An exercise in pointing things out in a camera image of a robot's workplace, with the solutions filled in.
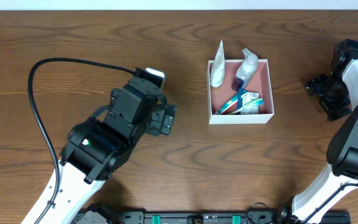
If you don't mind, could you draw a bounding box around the Colgate toothpaste tube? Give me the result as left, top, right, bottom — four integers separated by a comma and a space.
214, 95, 238, 115

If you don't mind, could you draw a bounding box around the green white toothbrush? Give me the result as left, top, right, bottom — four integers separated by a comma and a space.
229, 98, 264, 115

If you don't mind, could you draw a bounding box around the white floral lotion tube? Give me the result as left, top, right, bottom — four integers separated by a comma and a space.
210, 40, 226, 88

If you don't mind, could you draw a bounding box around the green white soap packet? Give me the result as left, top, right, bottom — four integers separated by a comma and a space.
240, 92, 259, 115

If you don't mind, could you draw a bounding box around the blue disposable razor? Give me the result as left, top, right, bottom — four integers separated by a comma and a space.
237, 88, 247, 109

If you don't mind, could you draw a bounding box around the clear bottle blue liquid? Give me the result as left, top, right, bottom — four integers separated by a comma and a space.
231, 48, 259, 91

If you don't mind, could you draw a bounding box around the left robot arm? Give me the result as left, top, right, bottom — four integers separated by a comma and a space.
23, 77, 177, 223

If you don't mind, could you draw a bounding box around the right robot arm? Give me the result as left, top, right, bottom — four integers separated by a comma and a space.
277, 39, 358, 223

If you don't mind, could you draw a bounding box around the white box pink interior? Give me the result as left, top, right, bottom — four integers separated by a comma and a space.
206, 59, 275, 124

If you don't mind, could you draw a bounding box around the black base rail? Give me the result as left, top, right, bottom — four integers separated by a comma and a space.
70, 203, 351, 224

